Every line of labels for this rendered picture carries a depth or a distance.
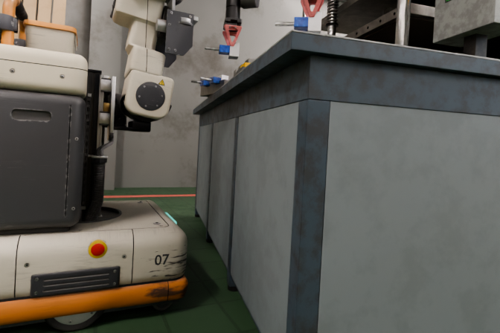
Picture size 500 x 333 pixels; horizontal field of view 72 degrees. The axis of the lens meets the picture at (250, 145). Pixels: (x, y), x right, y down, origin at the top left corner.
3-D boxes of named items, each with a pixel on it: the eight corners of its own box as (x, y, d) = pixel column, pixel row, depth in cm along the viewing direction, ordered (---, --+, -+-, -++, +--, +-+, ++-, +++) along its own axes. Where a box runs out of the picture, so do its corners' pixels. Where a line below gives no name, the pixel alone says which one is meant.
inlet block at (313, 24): (274, 30, 98) (274, 11, 98) (274, 36, 103) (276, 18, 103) (321, 30, 97) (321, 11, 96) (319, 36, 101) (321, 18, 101)
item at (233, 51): (204, 53, 132) (205, 39, 132) (204, 56, 137) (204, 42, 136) (238, 56, 134) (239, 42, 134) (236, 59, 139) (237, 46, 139)
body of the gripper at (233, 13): (238, 32, 141) (239, 14, 141) (242, 24, 131) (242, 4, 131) (222, 30, 140) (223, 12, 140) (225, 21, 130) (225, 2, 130)
